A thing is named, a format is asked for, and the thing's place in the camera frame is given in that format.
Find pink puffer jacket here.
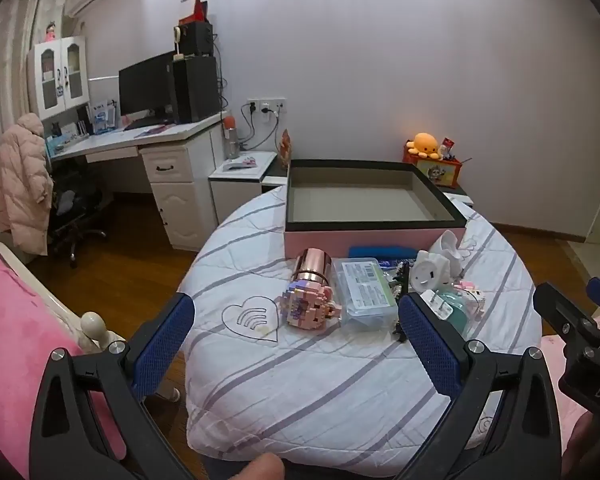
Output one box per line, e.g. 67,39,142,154
0,112,55,257

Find orange printed box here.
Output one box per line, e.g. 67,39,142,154
404,142,463,189

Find wall power outlets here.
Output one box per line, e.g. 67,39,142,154
246,97,287,116

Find rose gold tumbler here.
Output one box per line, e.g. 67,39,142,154
294,248,333,286

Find teal round container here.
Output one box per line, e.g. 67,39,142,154
432,290,473,335

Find pink block figure toy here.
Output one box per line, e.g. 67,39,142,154
278,280,342,330

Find small black tree figure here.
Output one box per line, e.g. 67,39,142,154
389,262,412,343

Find white side table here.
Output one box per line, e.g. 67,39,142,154
209,151,278,224

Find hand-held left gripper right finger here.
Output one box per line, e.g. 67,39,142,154
397,291,563,480

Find black keyboard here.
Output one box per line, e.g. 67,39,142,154
122,117,170,132

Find black computer tower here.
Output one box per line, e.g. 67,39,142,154
172,56,222,123

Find black office chair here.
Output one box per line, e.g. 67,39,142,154
47,165,112,268

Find black speaker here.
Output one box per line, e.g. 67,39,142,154
178,21,214,57

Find small pink toy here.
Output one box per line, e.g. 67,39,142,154
452,280,487,311

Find black monitor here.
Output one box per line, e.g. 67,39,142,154
118,51,177,123

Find water bottle with orange cap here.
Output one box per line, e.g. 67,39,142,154
223,115,241,159

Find blue flat brush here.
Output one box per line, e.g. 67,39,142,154
349,245,418,261

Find clear plastic case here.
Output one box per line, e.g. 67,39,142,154
331,257,400,328

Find pink fluffy blanket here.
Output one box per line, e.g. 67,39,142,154
0,235,127,463

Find white striped sheet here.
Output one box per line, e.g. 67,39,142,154
177,185,543,466

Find pink box with black rim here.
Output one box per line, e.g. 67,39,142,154
284,159,468,261

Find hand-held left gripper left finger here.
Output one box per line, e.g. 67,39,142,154
29,292,196,480

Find white bed frame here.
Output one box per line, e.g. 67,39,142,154
0,230,182,402

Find person's left hand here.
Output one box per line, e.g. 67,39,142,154
230,452,286,480

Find orange octopus plush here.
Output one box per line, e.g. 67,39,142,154
406,133,440,160

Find white glass door cabinet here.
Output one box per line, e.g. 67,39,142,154
27,36,91,121

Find white desk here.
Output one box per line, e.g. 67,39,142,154
45,110,228,252

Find white charger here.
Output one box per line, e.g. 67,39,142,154
426,294,453,321

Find red triangular ornament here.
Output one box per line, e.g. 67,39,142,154
180,0,211,23

